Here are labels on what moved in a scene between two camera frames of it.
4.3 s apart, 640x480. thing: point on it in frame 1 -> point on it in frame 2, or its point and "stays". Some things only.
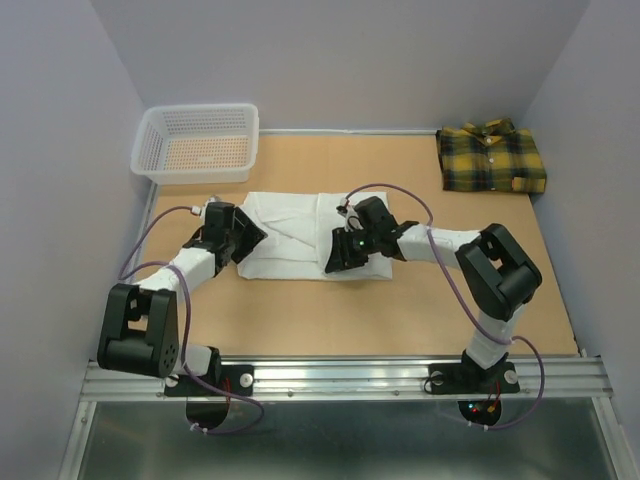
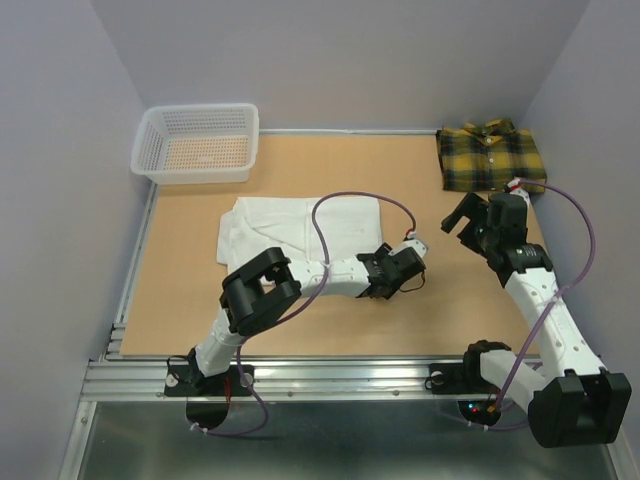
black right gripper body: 365,241 -> 487,237
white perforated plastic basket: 197,144 stays
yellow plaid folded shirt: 491,156 stays
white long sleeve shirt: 298,227 stays
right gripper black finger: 339,250 -> 475,209
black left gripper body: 228,238 -> 382,251
